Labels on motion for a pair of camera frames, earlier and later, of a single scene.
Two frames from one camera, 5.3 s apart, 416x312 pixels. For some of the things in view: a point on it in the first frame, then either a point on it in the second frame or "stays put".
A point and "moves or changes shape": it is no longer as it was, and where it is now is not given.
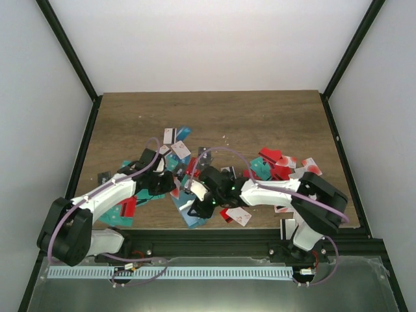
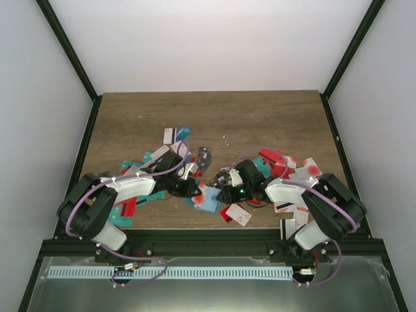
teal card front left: [112, 217] stays put
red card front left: [127, 207] stays put
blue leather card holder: [192, 221] moves or changes shape
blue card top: [182, 132] stays put
